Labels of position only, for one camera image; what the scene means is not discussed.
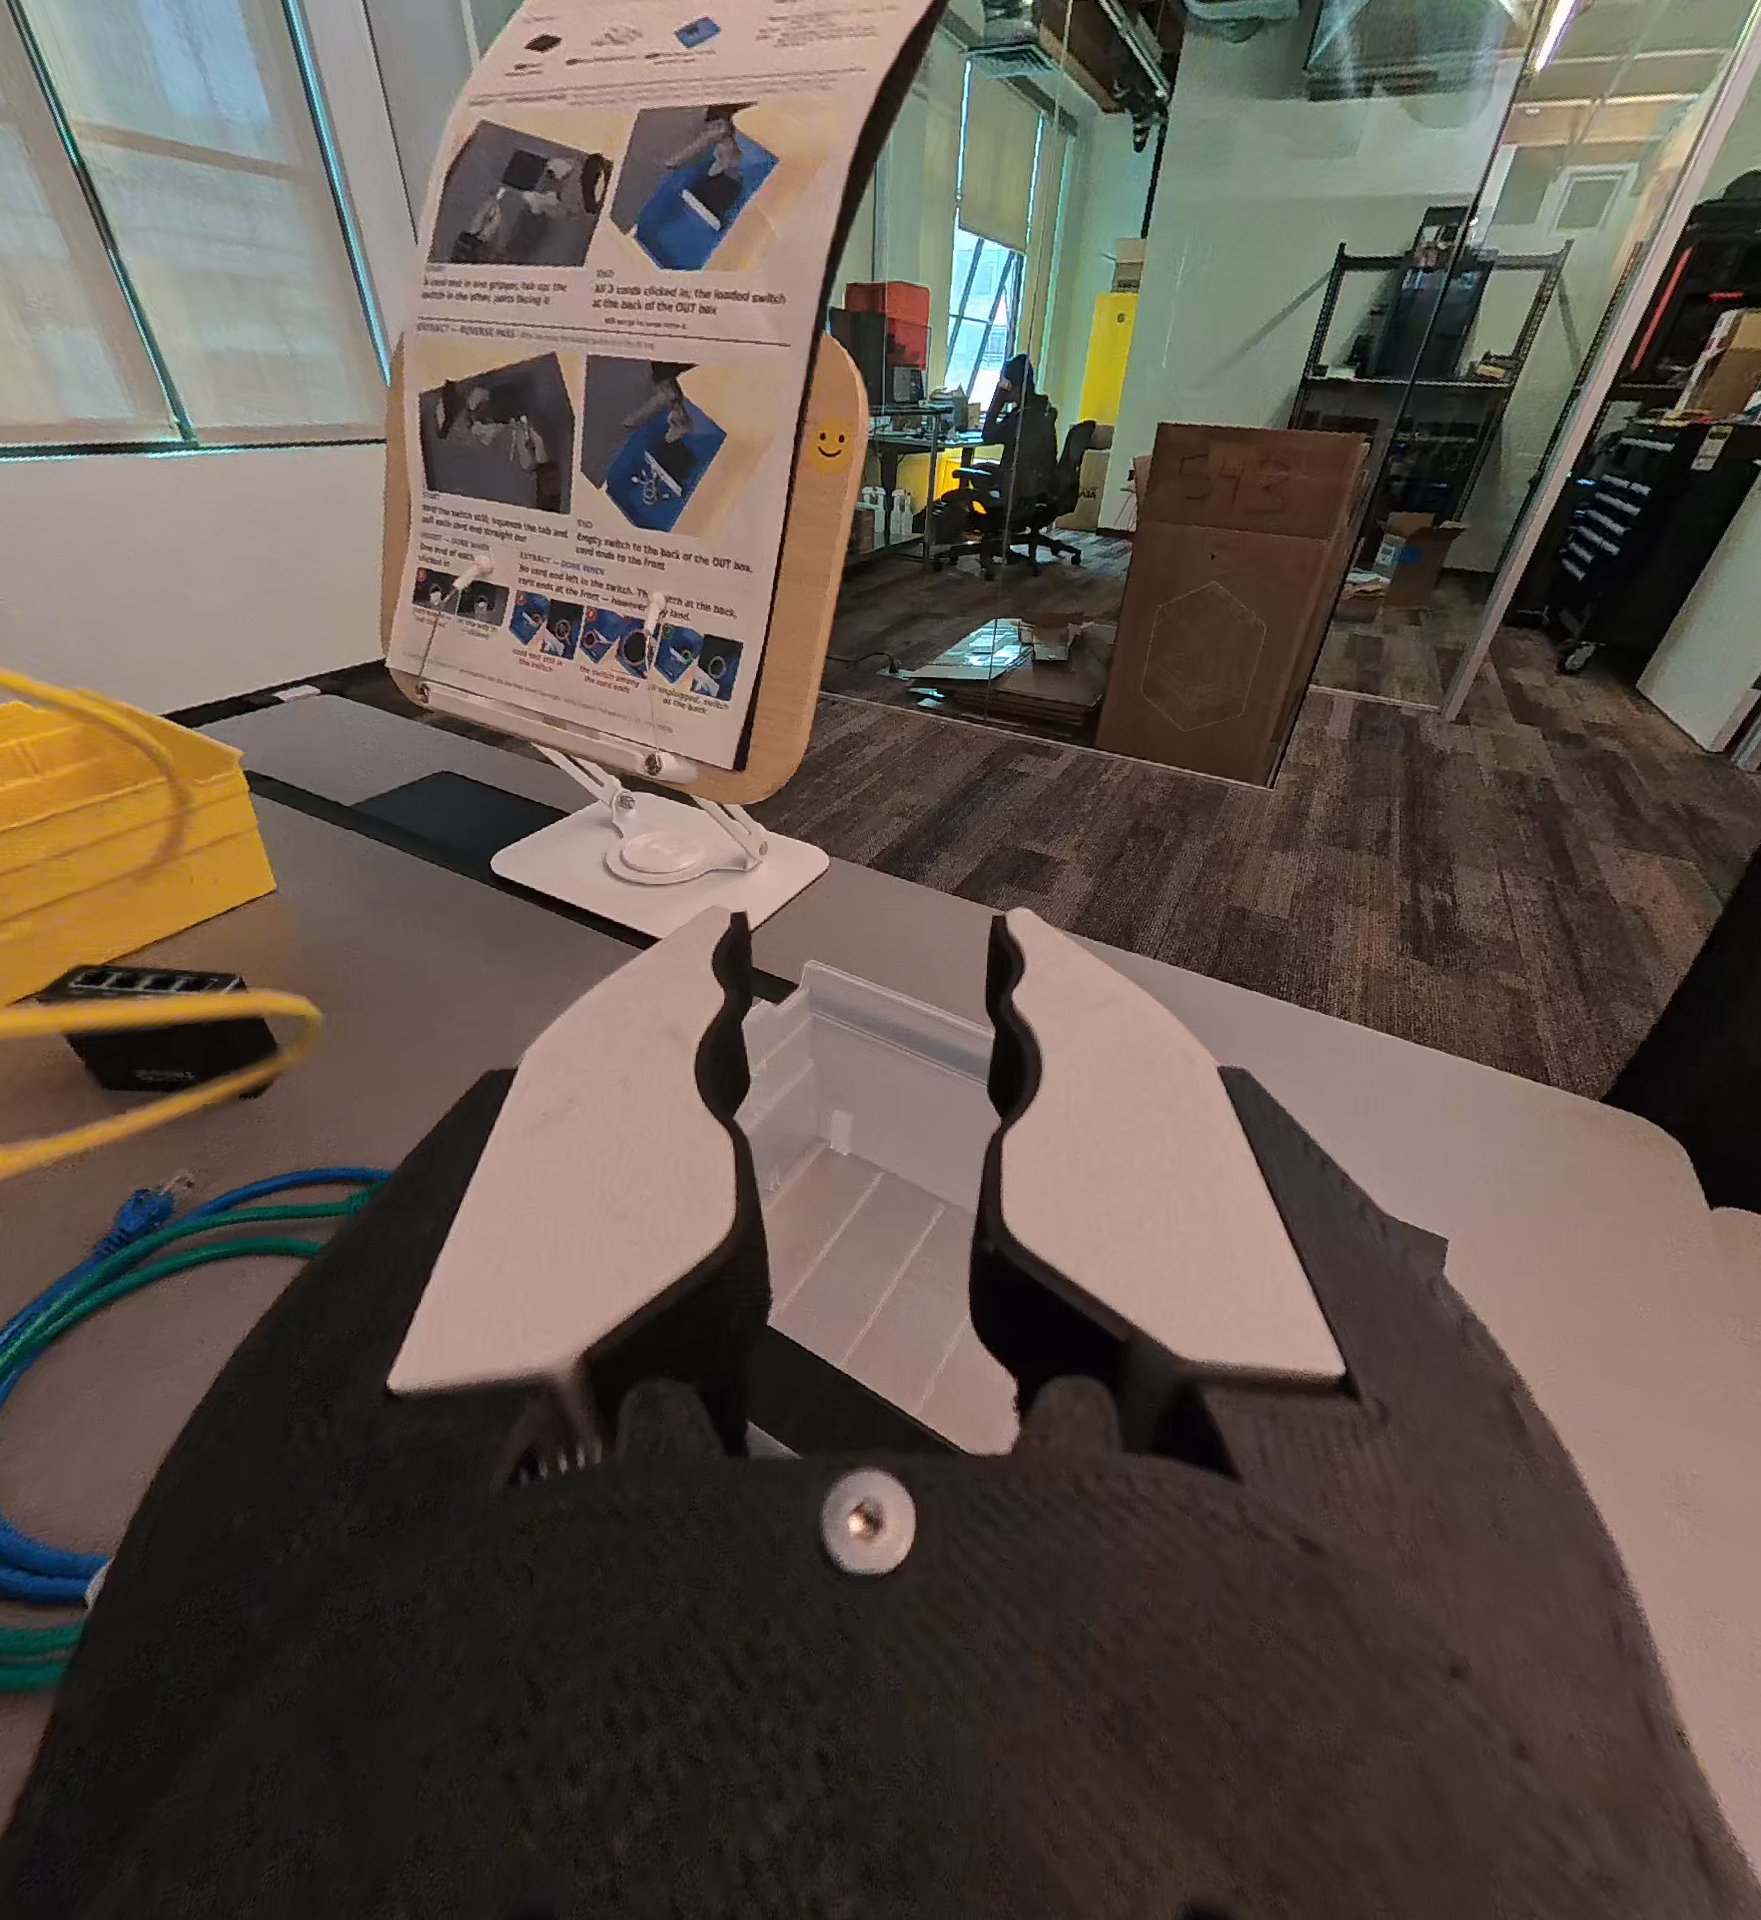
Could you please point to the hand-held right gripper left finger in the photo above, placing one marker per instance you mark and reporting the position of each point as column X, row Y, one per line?
column 595, row 1187

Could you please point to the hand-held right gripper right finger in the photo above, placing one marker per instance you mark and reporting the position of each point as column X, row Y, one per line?
column 1150, row 1187

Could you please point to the clear plastic bin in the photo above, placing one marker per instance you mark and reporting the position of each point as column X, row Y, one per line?
column 882, row 1201

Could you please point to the black network switch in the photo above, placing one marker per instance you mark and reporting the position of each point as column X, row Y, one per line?
column 162, row 1051

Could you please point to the yellow plastic bin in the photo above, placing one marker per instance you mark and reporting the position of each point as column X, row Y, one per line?
column 70, row 885

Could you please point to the white board stand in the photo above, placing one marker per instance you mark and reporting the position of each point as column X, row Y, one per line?
column 578, row 879

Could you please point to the black bin divider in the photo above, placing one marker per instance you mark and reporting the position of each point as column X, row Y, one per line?
column 848, row 1411

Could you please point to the black wrist rest pad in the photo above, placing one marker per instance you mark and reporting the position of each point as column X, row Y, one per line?
column 436, row 809

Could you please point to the flat cardboard sheet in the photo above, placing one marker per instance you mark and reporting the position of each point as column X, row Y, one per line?
column 999, row 667

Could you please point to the brown cardboard box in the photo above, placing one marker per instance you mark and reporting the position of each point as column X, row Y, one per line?
column 1224, row 601

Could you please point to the black office chair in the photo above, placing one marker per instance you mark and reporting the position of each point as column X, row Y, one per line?
column 1736, row 977
column 1039, row 481

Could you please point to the instruction sheet on stand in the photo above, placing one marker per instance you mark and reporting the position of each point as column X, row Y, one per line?
column 820, row 601

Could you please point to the small cardboard box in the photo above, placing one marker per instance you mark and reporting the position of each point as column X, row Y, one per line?
column 1422, row 556

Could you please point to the yellow smiley sticker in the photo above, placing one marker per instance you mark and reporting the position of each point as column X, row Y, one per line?
column 827, row 439

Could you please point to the printed instruction sheet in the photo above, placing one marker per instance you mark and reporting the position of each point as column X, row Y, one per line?
column 595, row 375

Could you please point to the yellow cabinet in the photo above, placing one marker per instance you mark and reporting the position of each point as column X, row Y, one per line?
column 1112, row 361

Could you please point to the black tool cabinet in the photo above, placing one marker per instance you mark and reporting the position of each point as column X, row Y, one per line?
column 1677, row 495

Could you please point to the black metal shelf rack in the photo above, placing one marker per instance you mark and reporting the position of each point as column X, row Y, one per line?
column 1422, row 346

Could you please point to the large window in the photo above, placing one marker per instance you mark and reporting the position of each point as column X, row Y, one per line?
column 219, row 227

